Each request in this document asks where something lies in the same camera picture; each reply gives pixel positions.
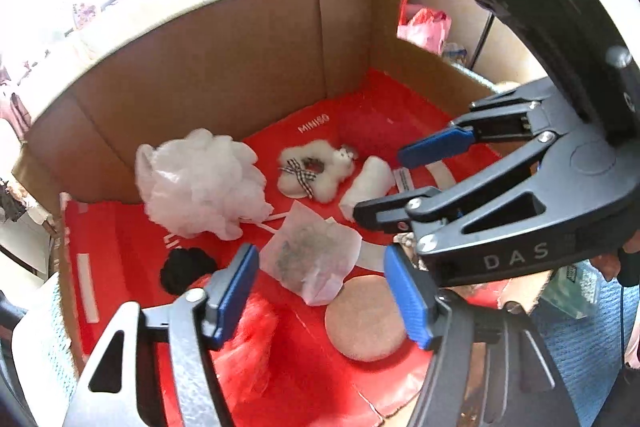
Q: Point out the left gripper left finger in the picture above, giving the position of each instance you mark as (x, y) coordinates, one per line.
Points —
(119, 385)

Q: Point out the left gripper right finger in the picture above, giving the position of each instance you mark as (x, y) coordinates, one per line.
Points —
(521, 384)

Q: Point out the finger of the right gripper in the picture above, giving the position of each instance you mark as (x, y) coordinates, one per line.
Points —
(395, 213)
(511, 116)

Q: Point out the white sock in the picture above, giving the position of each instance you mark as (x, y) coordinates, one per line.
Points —
(374, 181)

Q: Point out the red foam net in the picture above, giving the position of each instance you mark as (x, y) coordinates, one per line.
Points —
(242, 365)

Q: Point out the white tissue sachet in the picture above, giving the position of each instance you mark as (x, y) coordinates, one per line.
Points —
(310, 256)

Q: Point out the white fluffy bow scrunchie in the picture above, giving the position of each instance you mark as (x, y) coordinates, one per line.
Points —
(315, 170)

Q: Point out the black pompom scrunchie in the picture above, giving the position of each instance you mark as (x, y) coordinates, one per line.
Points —
(183, 267)

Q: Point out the tan round sponge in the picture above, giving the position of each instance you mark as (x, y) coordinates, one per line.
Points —
(363, 322)

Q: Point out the white mesh bath pouf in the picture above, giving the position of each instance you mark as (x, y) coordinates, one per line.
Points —
(201, 183)

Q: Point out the cream crochet scrunchie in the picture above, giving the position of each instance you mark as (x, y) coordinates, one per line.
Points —
(407, 241)

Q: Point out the person's right hand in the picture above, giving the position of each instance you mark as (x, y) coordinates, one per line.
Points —
(609, 264)

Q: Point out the clear green plastic box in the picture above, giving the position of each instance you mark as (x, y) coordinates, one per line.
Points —
(574, 290)

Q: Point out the blue knitted blanket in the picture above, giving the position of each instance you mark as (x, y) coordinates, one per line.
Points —
(587, 351)

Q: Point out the pink red plastic bags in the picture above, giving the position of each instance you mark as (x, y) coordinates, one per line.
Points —
(422, 26)

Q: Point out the brown cardboard box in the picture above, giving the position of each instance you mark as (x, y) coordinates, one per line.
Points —
(273, 73)

